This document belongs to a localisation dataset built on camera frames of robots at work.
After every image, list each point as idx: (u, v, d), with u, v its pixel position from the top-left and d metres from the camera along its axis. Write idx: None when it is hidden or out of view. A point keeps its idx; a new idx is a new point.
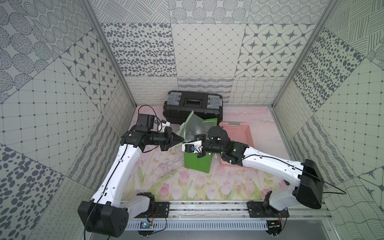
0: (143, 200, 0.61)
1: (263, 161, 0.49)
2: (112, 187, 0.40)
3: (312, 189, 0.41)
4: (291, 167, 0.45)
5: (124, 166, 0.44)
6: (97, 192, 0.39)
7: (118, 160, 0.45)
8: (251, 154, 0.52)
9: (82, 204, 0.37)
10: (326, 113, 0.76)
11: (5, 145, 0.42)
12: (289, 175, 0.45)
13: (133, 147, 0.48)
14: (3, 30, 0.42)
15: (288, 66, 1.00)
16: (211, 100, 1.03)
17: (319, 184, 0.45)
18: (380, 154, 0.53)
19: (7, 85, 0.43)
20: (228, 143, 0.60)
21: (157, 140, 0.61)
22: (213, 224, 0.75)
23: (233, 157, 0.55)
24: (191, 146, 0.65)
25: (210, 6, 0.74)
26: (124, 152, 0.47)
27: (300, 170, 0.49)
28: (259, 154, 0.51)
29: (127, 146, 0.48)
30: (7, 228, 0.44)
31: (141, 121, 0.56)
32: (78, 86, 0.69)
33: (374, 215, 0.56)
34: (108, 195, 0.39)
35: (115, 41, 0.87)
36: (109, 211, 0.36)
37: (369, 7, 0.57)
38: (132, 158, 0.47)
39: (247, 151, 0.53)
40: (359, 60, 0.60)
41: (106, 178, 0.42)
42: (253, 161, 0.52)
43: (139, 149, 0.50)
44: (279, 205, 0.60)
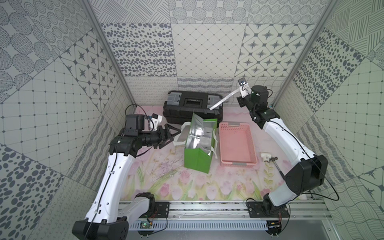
0: (141, 201, 0.61)
1: (282, 134, 0.51)
2: (106, 202, 0.38)
3: (304, 172, 0.43)
4: (302, 150, 0.47)
5: (117, 178, 0.41)
6: (90, 211, 0.37)
7: (109, 173, 0.42)
8: (276, 123, 0.54)
9: (77, 224, 0.35)
10: (326, 113, 0.76)
11: (5, 145, 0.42)
12: (293, 153, 0.47)
13: (124, 156, 0.44)
14: (3, 30, 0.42)
15: (288, 66, 1.00)
16: (211, 100, 1.03)
17: (315, 180, 0.46)
18: (380, 153, 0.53)
19: (7, 85, 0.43)
20: (263, 105, 0.62)
21: (150, 140, 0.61)
22: (213, 224, 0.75)
23: (259, 116, 0.59)
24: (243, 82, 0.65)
25: (210, 6, 0.74)
26: (115, 161, 0.43)
27: (309, 156, 0.45)
28: (283, 127, 0.53)
29: (117, 155, 0.44)
30: (7, 228, 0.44)
31: (130, 124, 0.51)
32: (78, 86, 0.69)
33: (374, 215, 0.56)
34: (102, 212, 0.37)
35: (115, 41, 0.87)
36: (106, 228, 0.35)
37: (369, 7, 0.57)
38: (124, 168, 0.44)
39: (275, 119, 0.56)
40: (359, 60, 0.60)
41: (98, 194, 0.39)
42: (273, 129, 0.54)
43: (131, 157, 0.46)
44: (274, 198, 0.63)
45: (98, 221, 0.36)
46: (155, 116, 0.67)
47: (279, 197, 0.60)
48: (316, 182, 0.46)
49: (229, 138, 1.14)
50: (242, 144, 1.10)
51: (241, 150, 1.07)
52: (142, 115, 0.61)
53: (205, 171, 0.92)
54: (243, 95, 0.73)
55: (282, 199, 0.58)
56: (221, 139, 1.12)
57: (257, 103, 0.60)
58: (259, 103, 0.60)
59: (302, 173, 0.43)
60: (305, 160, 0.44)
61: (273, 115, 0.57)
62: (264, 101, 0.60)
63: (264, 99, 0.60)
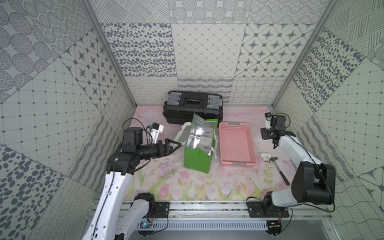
0: (140, 207, 0.60)
1: (293, 144, 0.55)
2: (103, 226, 0.37)
3: (306, 174, 0.44)
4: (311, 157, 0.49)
5: (114, 200, 0.40)
6: (86, 234, 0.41)
7: (106, 193, 0.41)
8: (289, 137, 0.60)
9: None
10: (326, 113, 0.76)
11: (5, 145, 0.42)
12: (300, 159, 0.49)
13: (121, 176, 0.43)
14: (3, 30, 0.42)
15: (288, 66, 1.00)
16: (211, 100, 1.03)
17: (323, 192, 0.44)
18: (380, 153, 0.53)
19: (7, 85, 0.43)
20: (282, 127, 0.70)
21: (149, 153, 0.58)
22: (213, 224, 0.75)
23: (276, 134, 0.65)
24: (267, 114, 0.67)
25: (210, 6, 0.74)
26: (112, 180, 0.42)
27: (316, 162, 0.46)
28: (295, 140, 0.58)
29: (114, 174, 0.43)
30: (7, 228, 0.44)
31: (128, 140, 0.49)
32: (78, 86, 0.69)
33: (374, 215, 0.56)
34: (99, 236, 0.36)
35: (115, 41, 0.87)
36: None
37: (369, 7, 0.57)
38: (121, 188, 0.43)
39: (291, 136, 0.61)
40: (359, 60, 0.60)
41: (95, 216, 0.38)
42: (285, 141, 0.59)
43: (128, 175, 0.45)
44: (276, 199, 0.62)
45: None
46: (156, 126, 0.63)
47: (281, 200, 0.59)
48: (324, 196, 0.43)
49: (228, 138, 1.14)
50: (243, 144, 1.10)
51: (241, 150, 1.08)
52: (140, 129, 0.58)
53: (205, 171, 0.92)
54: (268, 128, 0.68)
55: (284, 203, 0.57)
56: (222, 139, 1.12)
57: (275, 124, 0.70)
58: (276, 124, 0.70)
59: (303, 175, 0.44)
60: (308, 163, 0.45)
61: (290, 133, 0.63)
62: (281, 122, 0.70)
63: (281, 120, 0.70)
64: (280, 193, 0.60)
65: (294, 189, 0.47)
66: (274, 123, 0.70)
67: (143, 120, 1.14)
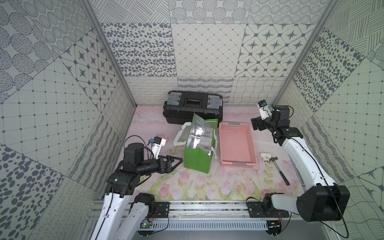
0: (139, 213, 0.59)
1: (302, 154, 0.48)
2: None
3: (318, 200, 0.40)
4: (321, 176, 0.43)
5: (112, 221, 0.41)
6: None
7: (104, 216, 0.41)
8: (297, 142, 0.52)
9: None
10: (326, 113, 0.76)
11: (5, 145, 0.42)
12: (309, 176, 0.43)
13: (119, 198, 0.43)
14: (3, 30, 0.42)
15: (288, 66, 1.00)
16: (211, 100, 1.03)
17: (331, 212, 0.42)
18: (380, 153, 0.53)
19: (7, 85, 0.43)
20: (284, 123, 0.61)
21: (150, 169, 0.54)
22: (213, 224, 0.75)
23: (279, 132, 0.57)
24: (262, 102, 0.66)
25: (210, 6, 0.74)
26: (111, 202, 0.43)
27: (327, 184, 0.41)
28: (304, 147, 0.50)
29: (113, 195, 0.44)
30: (7, 228, 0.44)
31: (128, 158, 0.49)
32: (78, 86, 0.69)
33: (374, 215, 0.56)
34: None
35: (115, 41, 0.87)
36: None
37: (369, 7, 0.57)
38: (119, 210, 0.43)
39: (295, 138, 0.53)
40: (359, 60, 0.60)
41: (93, 236, 0.39)
42: (292, 147, 0.51)
43: (127, 196, 0.45)
44: (278, 205, 0.61)
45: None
46: (157, 141, 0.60)
47: (283, 206, 0.58)
48: (332, 215, 0.42)
49: (228, 137, 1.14)
50: (243, 144, 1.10)
51: (241, 149, 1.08)
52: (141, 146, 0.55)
53: (205, 171, 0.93)
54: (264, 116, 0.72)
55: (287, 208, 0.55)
56: (222, 139, 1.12)
57: (278, 119, 0.60)
58: (279, 119, 0.60)
59: (314, 199, 0.39)
60: (321, 187, 0.40)
61: (296, 133, 0.55)
62: (285, 117, 0.60)
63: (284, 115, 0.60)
64: (283, 199, 0.58)
65: (300, 205, 0.45)
66: (278, 118, 0.60)
67: (143, 120, 1.14)
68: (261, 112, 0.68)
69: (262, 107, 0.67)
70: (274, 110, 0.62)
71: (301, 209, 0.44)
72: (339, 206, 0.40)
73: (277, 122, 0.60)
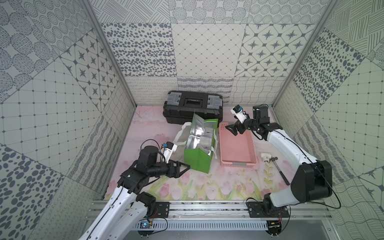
0: (137, 213, 0.59)
1: (284, 141, 0.54)
2: (96, 236, 0.40)
3: (306, 177, 0.43)
4: (304, 155, 0.48)
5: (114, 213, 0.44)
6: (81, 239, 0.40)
7: (109, 206, 0.45)
8: (278, 132, 0.58)
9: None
10: (326, 113, 0.76)
11: (5, 145, 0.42)
12: (294, 158, 0.48)
13: (127, 192, 0.47)
14: (3, 30, 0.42)
15: (288, 66, 1.00)
16: (211, 100, 1.03)
17: (321, 188, 0.45)
18: (380, 153, 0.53)
19: (7, 85, 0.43)
20: (266, 120, 0.68)
21: (160, 171, 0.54)
22: (213, 224, 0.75)
23: (262, 129, 0.63)
24: (239, 107, 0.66)
25: (210, 6, 0.74)
26: (119, 194, 0.47)
27: (311, 161, 0.45)
28: (284, 135, 0.56)
29: (122, 188, 0.48)
30: (7, 228, 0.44)
31: (142, 159, 0.53)
32: (78, 86, 0.69)
33: (374, 215, 0.56)
34: None
35: (115, 41, 0.87)
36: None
37: (369, 7, 0.57)
38: (124, 205, 0.46)
39: (277, 130, 0.59)
40: (359, 60, 0.60)
41: (94, 223, 0.42)
42: (275, 138, 0.57)
43: (134, 194, 0.49)
44: (276, 199, 0.62)
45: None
46: (170, 145, 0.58)
47: (281, 200, 0.59)
48: (323, 191, 0.45)
49: (228, 137, 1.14)
50: (243, 144, 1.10)
51: (241, 149, 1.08)
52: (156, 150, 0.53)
53: (205, 171, 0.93)
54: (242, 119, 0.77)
55: (283, 201, 0.58)
56: (222, 139, 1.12)
57: (258, 118, 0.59)
58: (260, 117, 0.67)
59: (304, 177, 0.43)
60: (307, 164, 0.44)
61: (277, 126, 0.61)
62: (265, 114, 0.67)
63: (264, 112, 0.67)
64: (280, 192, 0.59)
65: (295, 190, 0.47)
66: (259, 117, 0.67)
67: (143, 120, 1.14)
68: (238, 116, 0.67)
69: (239, 111, 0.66)
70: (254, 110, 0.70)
71: (296, 192, 0.47)
72: (327, 178, 0.44)
73: (258, 120, 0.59)
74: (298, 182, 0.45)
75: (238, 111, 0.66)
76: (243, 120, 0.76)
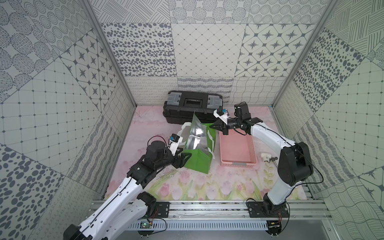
0: (137, 210, 0.59)
1: (265, 132, 0.58)
2: (101, 219, 0.42)
3: (288, 158, 0.47)
4: (284, 140, 0.53)
5: (120, 201, 0.45)
6: (86, 219, 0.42)
7: (117, 193, 0.47)
8: (259, 124, 0.63)
9: (69, 228, 0.40)
10: (326, 113, 0.76)
11: (5, 145, 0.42)
12: (277, 146, 0.52)
13: (135, 184, 0.49)
14: (3, 30, 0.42)
15: (288, 66, 1.00)
16: (211, 100, 1.03)
17: (303, 167, 0.49)
18: (380, 154, 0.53)
19: (7, 85, 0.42)
20: (247, 116, 0.72)
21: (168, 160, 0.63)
22: (213, 224, 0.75)
23: (245, 124, 0.67)
24: (222, 109, 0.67)
25: (210, 6, 0.74)
26: (126, 184, 0.49)
27: (290, 144, 0.50)
28: (265, 127, 0.61)
29: (130, 180, 0.50)
30: (7, 228, 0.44)
31: (150, 154, 0.54)
32: (78, 86, 0.69)
33: (374, 215, 0.56)
34: (93, 227, 0.40)
35: (115, 41, 0.87)
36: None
37: (369, 7, 0.57)
38: (130, 194, 0.48)
39: (259, 123, 0.64)
40: (359, 60, 0.60)
41: (100, 207, 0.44)
42: (257, 130, 0.62)
43: (141, 186, 0.51)
44: (274, 196, 0.63)
45: (85, 235, 0.39)
46: (176, 138, 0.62)
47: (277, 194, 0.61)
48: (305, 170, 0.49)
49: (228, 137, 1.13)
50: (242, 143, 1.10)
51: (242, 149, 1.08)
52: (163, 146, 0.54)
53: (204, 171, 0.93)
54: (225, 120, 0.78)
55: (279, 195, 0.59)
56: (222, 139, 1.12)
57: (241, 115, 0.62)
58: (242, 114, 0.72)
59: (286, 159, 0.47)
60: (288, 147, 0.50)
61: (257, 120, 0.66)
62: (246, 111, 0.72)
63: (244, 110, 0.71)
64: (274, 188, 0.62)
65: (280, 175, 0.52)
66: (241, 114, 0.72)
67: (143, 120, 1.14)
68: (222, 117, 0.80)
69: (223, 113, 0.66)
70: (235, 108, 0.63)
71: (283, 177, 0.51)
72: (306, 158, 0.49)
73: (241, 117, 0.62)
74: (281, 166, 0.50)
75: (222, 113, 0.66)
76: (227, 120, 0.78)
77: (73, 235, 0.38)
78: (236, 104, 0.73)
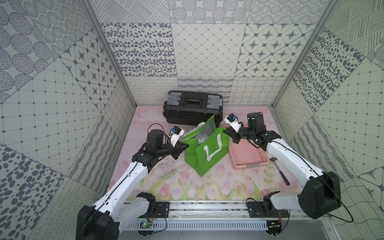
0: (141, 204, 0.61)
1: (286, 153, 0.51)
2: (115, 197, 0.43)
3: (316, 193, 0.41)
4: (310, 168, 0.45)
5: (130, 181, 0.48)
6: (100, 200, 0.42)
7: (126, 175, 0.49)
8: (279, 143, 0.55)
9: (83, 209, 0.39)
10: (326, 113, 0.76)
11: (5, 145, 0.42)
12: (301, 173, 0.45)
13: (141, 165, 0.52)
14: (3, 30, 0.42)
15: (288, 66, 1.00)
16: (211, 100, 1.03)
17: (330, 200, 0.43)
18: (380, 153, 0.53)
19: (7, 85, 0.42)
20: (262, 128, 0.65)
21: (167, 152, 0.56)
22: (213, 224, 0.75)
23: (260, 138, 0.60)
24: (233, 116, 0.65)
25: (210, 6, 0.74)
26: (133, 168, 0.51)
27: (318, 174, 0.43)
28: (285, 146, 0.53)
29: (136, 163, 0.53)
30: (6, 228, 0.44)
31: (150, 141, 0.59)
32: (78, 86, 0.69)
33: (374, 215, 0.56)
34: (109, 204, 0.41)
35: (115, 41, 0.87)
36: (105, 221, 0.37)
37: (369, 7, 0.57)
38: (139, 176, 0.51)
39: (277, 140, 0.56)
40: (359, 60, 0.60)
41: (112, 188, 0.45)
42: (275, 148, 0.55)
43: (147, 168, 0.54)
44: (278, 202, 0.61)
45: (101, 211, 0.39)
46: (177, 130, 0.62)
47: (284, 205, 0.58)
48: (331, 203, 0.43)
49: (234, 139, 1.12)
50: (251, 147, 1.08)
51: (250, 151, 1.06)
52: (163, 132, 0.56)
53: (200, 173, 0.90)
54: (236, 128, 0.73)
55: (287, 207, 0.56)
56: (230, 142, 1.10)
57: (255, 127, 0.64)
58: (256, 126, 0.64)
59: (313, 194, 0.41)
60: (314, 178, 0.42)
61: (275, 136, 0.58)
62: (260, 123, 0.64)
63: (259, 121, 0.64)
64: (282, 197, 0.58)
65: (302, 205, 0.46)
66: (255, 126, 0.64)
67: (143, 120, 1.14)
68: (232, 125, 0.76)
69: (233, 120, 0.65)
70: (249, 119, 0.66)
71: (304, 208, 0.45)
72: (336, 191, 0.42)
73: (255, 129, 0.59)
74: (304, 198, 0.44)
75: (233, 120, 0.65)
76: (239, 129, 0.73)
77: (87, 216, 0.38)
78: (249, 114, 0.65)
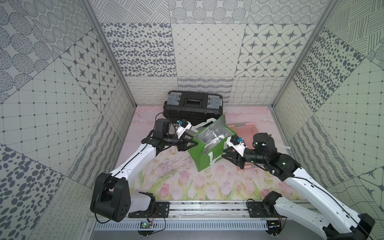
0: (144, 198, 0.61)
1: (314, 192, 0.44)
2: (129, 168, 0.47)
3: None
4: (346, 213, 0.40)
5: (141, 158, 0.51)
6: (116, 168, 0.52)
7: (138, 152, 0.53)
8: (303, 178, 0.47)
9: (101, 175, 0.43)
10: (326, 113, 0.76)
11: (5, 145, 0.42)
12: (337, 220, 0.40)
13: (150, 147, 0.57)
14: (3, 30, 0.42)
15: (288, 66, 1.00)
16: (211, 100, 1.03)
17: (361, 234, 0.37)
18: (380, 153, 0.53)
19: (7, 85, 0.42)
20: (274, 152, 0.56)
21: (171, 142, 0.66)
22: (213, 224, 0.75)
23: (277, 168, 0.51)
24: (238, 137, 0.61)
25: (210, 6, 0.74)
26: (144, 147, 0.56)
27: (356, 222, 0.43)
28: (310, 181, 0.46)
29: (146, 144, 0.58)
30: (6, 228, 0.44)
31: (158, 127, 0.64)
32: (78, 86, 0.69)
33: (374, 215, 0.56)
34: (124, 172, 0.45)
35: (115, 41, 0.87)
36: (121, 185, 0.41)
37: (369, 7, 0.57)
38: (148, 154, 0.55)
39: (300, 172, 0.48)
40: (359, 60, 0.60)
41: (126, 161, 0.49)
42: (301, 186, 0.47)
43: (155, 150, 0.59)
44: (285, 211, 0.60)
45: (118, 177, 0.43)
46: (184, 123, 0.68)
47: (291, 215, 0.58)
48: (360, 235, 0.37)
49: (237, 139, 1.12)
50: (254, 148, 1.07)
51: None
52: (169, 121, 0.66)
53: (198, 168, 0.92)
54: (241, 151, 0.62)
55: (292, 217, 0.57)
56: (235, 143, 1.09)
57: (267, 152, 0.54)
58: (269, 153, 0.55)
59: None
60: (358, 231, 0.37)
61: (293, 165, 0.50)
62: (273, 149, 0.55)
63: (270, 146, 0.54)
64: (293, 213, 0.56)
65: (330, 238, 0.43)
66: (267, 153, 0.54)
67: (142, 120, 1.14)
68: (237, 147, 0.64)
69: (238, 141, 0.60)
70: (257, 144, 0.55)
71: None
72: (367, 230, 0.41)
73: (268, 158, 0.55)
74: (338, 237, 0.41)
75: (237, 142, 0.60)
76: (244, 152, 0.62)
77: (105, 181, 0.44)
78: (258, 139, 0.54)
